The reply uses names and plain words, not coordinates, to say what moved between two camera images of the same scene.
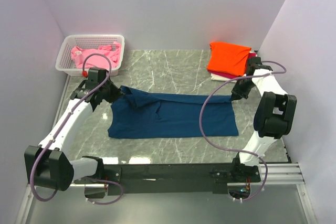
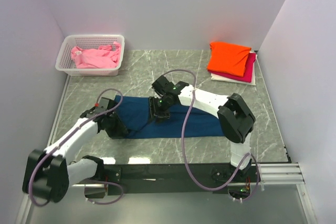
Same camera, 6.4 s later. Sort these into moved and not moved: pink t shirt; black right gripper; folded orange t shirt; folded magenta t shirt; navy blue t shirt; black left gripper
Moved: black right gripper; black left gripper
Not moved: pink t shirt; folded orange t shirt; navy blue t shirt; folded magenta t shirt
